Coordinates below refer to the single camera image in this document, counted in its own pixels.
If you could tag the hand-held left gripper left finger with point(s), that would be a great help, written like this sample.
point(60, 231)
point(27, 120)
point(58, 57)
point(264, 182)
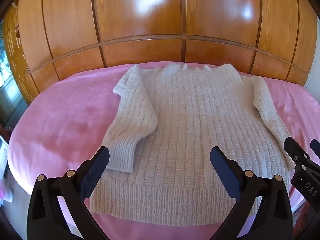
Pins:
point(96, 170)

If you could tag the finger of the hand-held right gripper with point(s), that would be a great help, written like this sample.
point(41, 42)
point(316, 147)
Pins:
point(315, 147)
point(296, 152)

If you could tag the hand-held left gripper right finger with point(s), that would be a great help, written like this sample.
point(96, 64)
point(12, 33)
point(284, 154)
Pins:
point(222, 167)

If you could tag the white knit sweater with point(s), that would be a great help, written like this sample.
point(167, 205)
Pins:
point(190, 120)

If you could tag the pink blanket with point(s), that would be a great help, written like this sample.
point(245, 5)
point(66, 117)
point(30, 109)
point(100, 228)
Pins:
point(62, 120)

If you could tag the pink and white cloth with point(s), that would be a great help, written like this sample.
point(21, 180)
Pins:
point(6, 195)

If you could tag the window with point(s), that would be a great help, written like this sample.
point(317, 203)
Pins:
point(3, 62)

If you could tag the wooden wardrobe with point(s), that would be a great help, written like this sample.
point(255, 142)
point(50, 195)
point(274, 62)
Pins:
point(140, 17)

